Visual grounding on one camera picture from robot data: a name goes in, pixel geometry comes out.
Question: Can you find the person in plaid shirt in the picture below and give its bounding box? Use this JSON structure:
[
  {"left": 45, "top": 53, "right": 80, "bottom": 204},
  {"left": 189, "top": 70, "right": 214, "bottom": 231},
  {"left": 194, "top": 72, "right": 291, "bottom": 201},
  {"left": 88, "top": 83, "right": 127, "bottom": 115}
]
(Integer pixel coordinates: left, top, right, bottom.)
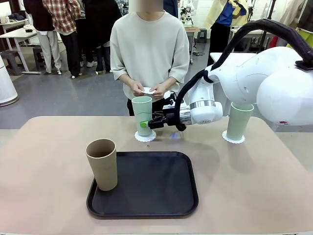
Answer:
[{"left": 42, "top": 0, "right": 83, "bottom": 79}]

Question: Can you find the black tripod stand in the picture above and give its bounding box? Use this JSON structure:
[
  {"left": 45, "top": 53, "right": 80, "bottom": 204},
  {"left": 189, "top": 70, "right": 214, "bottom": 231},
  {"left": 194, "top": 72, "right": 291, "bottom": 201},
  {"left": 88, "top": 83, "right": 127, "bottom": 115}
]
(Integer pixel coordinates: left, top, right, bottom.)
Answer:
[{"left": 256, "top": 0, "right": 276, "bottom": 54}]

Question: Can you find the person's left hand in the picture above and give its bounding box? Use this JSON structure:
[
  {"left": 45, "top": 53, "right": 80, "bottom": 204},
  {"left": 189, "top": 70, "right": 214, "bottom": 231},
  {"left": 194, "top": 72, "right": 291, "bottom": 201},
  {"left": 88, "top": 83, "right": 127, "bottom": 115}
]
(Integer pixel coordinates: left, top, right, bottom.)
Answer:
[{"left": 151, "top": 84, "right": 168, "bottom": 100}]

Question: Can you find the person in neon green trousers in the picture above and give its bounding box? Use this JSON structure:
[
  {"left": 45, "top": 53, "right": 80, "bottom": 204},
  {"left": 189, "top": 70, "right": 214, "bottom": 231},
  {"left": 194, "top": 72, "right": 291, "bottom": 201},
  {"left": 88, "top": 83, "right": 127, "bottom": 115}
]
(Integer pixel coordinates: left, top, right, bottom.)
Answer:
[{"left": 286, "top": 0, "right": 313, "bottom": 49}]

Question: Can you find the person's left forearm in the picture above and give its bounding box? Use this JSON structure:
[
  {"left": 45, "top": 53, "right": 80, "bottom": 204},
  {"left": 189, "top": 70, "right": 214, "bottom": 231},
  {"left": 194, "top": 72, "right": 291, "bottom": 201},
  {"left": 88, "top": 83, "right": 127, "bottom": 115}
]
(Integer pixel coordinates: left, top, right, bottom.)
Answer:
[{"left": 162, "top": 77, "right": 178, "bottom": 90}]

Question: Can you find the small grey stool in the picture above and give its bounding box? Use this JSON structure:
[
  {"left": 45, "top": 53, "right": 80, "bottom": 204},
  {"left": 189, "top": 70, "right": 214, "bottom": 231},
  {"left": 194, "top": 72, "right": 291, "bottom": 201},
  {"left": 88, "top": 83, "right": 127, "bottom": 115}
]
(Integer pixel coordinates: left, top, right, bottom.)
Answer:
[{"left": 197, "top": 28, "right": 208, "bottom": 44}]

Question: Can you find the white workbench table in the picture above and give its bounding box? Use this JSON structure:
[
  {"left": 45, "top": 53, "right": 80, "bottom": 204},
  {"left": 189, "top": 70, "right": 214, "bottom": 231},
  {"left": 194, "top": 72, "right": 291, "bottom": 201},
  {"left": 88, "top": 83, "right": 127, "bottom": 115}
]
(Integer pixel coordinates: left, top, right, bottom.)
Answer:
[{"left": 229, "top": 25, "right": 277, "bottom": 53}]

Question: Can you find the person in beige sweater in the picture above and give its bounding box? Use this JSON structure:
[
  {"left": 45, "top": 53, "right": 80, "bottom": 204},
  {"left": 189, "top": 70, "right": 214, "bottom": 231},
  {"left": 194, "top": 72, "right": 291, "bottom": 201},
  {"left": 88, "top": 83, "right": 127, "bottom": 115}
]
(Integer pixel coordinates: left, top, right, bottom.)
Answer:
[{"left": 110, "top": 0, "right": 190, "bottom": 117}]

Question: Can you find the black plastic serving tray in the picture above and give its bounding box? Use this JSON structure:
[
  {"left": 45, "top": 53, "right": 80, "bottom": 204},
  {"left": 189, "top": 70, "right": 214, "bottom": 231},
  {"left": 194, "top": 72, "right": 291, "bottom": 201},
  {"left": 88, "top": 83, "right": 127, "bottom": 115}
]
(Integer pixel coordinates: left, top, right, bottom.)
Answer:
[{"left": 86, "top": 151, "right": 199, "bottom": 219}]

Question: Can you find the white cylindrical air purifier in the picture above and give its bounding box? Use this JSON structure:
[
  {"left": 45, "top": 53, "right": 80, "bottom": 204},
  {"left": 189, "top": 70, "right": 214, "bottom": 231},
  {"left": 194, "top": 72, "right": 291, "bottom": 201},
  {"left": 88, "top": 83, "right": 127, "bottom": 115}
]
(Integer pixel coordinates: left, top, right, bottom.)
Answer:
[{"left": 0, "top": 55, "right": 20, "bottom": 107}]

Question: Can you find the brown plastic cup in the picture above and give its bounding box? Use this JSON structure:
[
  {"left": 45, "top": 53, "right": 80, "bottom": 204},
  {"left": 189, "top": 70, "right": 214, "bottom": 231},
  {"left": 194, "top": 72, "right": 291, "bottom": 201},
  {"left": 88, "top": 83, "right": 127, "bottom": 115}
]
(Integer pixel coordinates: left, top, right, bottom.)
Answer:
[{"left": 85, "top": 139, "right": 118, "bottom": 191}]

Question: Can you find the grey plastic stool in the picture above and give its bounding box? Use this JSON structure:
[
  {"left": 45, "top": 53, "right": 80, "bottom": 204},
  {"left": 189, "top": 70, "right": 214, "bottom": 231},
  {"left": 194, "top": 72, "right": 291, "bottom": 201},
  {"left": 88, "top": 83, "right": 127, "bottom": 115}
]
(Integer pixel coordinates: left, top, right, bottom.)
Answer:
[{"left": 0, "top": 50, "right": 22, "bottom": 76}]

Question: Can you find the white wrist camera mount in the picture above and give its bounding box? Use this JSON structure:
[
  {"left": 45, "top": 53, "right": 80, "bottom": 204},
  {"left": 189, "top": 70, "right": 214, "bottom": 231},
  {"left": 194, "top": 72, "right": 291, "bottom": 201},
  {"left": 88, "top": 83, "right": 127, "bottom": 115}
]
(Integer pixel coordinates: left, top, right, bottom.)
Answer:
[{"left": 162, "top": 90, "right": 177, "bottom": 110}]

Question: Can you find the person's right hand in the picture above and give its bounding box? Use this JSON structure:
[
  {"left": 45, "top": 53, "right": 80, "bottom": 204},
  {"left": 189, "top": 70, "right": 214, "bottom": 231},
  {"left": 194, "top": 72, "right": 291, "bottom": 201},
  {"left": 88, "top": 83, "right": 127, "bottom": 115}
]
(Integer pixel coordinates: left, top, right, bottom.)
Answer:
[{"left": 131, "top": 82, "right": 147, "bottom": 96}]

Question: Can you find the person in yellow jacket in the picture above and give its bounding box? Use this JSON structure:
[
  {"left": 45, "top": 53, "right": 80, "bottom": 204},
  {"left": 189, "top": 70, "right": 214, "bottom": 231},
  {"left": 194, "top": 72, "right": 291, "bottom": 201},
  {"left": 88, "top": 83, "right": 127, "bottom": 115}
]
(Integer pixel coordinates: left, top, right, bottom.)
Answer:
[{"left": 200, "top": 0, "right": 249, "bottom": 80}]

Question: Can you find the small wooden table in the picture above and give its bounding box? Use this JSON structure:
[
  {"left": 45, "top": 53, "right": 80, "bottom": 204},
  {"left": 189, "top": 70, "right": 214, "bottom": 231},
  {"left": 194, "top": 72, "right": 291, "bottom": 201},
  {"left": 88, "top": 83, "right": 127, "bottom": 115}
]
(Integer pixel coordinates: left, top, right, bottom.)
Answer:
[{"left": 184, "top": 25, "right": 201, "bottom": 58}]

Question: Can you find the person in maroon jacket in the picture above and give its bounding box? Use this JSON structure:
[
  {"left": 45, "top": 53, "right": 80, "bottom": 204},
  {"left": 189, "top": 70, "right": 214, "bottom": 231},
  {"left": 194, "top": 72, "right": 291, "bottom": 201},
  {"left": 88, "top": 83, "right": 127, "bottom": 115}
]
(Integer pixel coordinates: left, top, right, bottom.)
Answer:
[{"left": 23, "top": 0, "right": 63, "bottom": 74}]

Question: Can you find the person in beige coat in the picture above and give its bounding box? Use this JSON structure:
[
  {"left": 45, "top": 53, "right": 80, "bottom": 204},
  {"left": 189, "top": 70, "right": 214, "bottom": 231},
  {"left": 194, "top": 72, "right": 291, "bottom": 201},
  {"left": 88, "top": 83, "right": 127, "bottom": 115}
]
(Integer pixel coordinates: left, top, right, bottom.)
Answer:
[{"left": 278, "top": 0, "right": 301, "bottom": 24}]

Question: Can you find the person in black coat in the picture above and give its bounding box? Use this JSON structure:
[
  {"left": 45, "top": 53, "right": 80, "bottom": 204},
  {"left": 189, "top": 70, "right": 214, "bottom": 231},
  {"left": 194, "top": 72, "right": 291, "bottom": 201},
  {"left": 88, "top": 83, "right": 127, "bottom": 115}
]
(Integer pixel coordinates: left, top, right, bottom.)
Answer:
[{"left": 82, "top": 0, "right": 123, "bottom": 74}]

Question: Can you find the white desk with legs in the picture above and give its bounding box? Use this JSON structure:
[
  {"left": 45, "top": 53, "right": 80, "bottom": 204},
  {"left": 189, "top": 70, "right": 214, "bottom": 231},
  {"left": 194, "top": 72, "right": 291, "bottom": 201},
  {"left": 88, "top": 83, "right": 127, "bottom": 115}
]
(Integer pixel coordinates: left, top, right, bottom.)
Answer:
[{"left": 0, "top": 28, "right": 42, "bottom": 75}]

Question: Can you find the light green plastic cup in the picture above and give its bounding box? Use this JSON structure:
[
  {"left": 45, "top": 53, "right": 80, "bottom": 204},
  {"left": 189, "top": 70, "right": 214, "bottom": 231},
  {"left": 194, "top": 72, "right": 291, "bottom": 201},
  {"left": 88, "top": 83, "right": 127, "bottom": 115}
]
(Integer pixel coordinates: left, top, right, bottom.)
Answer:
[
  {"left": 131, "top": 96, "right": 154, "bottom": 137},
  {"left": 226, "top": 102, "right": 254, "bottom": 141}
]

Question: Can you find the person's right forearm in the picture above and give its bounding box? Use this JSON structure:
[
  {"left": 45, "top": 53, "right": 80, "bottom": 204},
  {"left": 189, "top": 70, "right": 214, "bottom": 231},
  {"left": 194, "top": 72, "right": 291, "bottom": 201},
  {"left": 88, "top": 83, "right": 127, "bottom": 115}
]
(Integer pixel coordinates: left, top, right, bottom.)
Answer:
[{"left": 119, "top": 73, "right": 136, "bottom": 88}]

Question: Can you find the large white table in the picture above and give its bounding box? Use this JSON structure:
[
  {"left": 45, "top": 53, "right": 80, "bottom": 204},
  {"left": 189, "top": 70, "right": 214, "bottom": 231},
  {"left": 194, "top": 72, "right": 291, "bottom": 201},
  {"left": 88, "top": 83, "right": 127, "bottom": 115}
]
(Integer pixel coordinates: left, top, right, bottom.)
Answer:
[{"left": 209, "top": 52, "right": 264, "bottom": 67}]

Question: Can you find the small white robot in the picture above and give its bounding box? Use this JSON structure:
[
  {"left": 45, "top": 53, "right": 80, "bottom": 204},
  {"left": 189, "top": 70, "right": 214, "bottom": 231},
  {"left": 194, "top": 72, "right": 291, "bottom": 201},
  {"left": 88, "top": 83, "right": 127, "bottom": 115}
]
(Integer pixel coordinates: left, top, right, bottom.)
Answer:
[{"left": 180, "top": 0, "right": 195, "bottom": 26}]

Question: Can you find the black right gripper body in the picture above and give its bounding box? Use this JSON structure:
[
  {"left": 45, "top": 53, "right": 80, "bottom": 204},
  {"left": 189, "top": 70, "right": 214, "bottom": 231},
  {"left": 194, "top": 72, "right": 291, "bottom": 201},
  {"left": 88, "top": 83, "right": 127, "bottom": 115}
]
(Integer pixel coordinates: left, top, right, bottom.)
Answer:
[{"left": 162, "top": 106, "right": 182, "bottom": 128}]

